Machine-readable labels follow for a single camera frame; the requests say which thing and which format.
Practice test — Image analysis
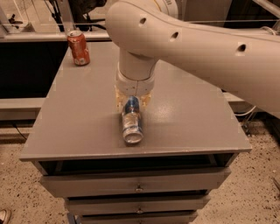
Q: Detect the blue silver redbull can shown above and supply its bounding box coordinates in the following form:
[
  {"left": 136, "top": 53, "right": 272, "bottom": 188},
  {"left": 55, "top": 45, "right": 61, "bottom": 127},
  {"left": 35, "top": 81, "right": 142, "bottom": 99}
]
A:
[{"left": 122, "top": 96, "right": 144, "bottom": 144}]

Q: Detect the bottom grey drawer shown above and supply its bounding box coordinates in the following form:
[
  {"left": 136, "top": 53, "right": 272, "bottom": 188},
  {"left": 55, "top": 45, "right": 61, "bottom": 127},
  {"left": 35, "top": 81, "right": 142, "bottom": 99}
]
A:
[{"left": 80, "top": 211, "right": 197, "bottom": 224}]

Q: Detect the orange soda can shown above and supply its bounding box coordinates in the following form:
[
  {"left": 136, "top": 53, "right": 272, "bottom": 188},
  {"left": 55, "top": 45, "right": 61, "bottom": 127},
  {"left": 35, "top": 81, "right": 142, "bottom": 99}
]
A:
[{"left": 67, "top": 30, "right": 90, "bottom": 66}]

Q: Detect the grey metal railing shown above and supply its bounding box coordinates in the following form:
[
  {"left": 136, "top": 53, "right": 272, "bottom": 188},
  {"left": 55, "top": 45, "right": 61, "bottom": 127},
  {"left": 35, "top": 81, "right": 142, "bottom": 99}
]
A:
[{"left": 0, "top": 31, "right": 110, "bottom": 43}]

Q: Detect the white cable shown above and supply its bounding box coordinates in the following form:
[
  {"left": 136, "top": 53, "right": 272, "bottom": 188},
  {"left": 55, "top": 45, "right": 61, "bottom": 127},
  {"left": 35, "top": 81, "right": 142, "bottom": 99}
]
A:
[{"left": 234, "top": 105, "right": 257, "bottom": 117}]

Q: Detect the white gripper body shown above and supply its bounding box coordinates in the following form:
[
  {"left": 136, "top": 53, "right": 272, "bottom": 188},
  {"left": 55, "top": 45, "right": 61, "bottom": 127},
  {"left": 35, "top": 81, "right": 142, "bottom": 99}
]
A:
[{"left": 115, "top": 63, "right": 155, "bottom": 97}]

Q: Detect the middle grey drawer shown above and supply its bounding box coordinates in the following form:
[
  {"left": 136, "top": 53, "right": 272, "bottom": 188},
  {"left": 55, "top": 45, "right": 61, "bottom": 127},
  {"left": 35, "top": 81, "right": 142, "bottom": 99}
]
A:
[{"left": 66, "top": 195, "right": 210, "bottom": 215}]

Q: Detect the black office chair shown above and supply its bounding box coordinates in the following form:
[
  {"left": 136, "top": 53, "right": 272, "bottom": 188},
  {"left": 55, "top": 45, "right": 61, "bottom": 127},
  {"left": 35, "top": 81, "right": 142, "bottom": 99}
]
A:
[{"left": 68, "top": 0, "right": 107, "bottom": 32}]

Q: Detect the grey drawer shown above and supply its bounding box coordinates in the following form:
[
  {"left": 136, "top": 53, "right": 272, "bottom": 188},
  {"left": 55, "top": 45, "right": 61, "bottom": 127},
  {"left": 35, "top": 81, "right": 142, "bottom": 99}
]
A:
[
  {"left": 66, "top": 195, "right": 210, "bottom": 215},
  {"left": 40, "top": 167, "right": 231, "bottom": 198},
  {"left": 80, "top": 211, "right": 197, "bottom": 224}
]

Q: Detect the top grey drawer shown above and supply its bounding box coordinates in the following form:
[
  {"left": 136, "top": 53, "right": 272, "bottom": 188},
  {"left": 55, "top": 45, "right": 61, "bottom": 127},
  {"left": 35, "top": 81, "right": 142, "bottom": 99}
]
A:
[{"left": 40, "top": 167, "right": 231, "bottom": 198}]

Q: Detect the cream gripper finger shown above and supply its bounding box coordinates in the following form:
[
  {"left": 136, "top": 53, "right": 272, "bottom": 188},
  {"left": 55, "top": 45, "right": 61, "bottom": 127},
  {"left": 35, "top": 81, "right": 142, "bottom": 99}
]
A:
[
  {"left": 140, "top": 92, "right": 151, "bottom": 109},
  {"left": 115, "top": 87, "right": 128, "bottom": 112}
]

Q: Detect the white shoe tip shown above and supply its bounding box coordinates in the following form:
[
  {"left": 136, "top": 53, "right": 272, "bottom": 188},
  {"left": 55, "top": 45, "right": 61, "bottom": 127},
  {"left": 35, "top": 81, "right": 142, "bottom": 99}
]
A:
[{"left": 0, "top": 209, "right": 11, "bottom": 224}]

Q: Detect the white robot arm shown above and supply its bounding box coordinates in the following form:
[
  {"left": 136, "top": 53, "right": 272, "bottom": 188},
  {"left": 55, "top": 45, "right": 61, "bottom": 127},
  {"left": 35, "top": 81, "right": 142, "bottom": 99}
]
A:
[{"left": 106, "top": 0, "right": 280, "bottom": 118}]

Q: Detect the grey drawer cabinet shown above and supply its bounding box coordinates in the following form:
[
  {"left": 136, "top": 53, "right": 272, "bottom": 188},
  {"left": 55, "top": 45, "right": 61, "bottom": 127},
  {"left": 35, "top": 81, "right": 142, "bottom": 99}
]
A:
[{"left": 21, "top": 42, "right": 250, "bottom": 224}]

